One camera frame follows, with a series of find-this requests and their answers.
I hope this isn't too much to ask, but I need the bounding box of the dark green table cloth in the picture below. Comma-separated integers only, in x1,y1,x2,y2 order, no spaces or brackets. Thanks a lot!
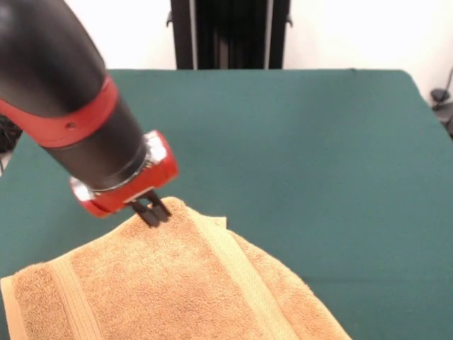
0,68,453,340

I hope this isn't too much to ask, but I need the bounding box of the dark stand foot with knob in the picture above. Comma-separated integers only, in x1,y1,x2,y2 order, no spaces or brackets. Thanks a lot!
429,87,453,140
0,115,23,154

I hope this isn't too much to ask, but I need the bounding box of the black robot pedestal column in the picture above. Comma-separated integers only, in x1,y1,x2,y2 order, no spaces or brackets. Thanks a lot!
166,0,294,70

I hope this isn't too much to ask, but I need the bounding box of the tan terry towel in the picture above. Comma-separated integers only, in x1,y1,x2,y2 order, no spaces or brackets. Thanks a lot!
0,196,352,340

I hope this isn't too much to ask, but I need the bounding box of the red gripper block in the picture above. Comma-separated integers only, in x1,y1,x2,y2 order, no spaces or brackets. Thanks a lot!
78,134,180,228

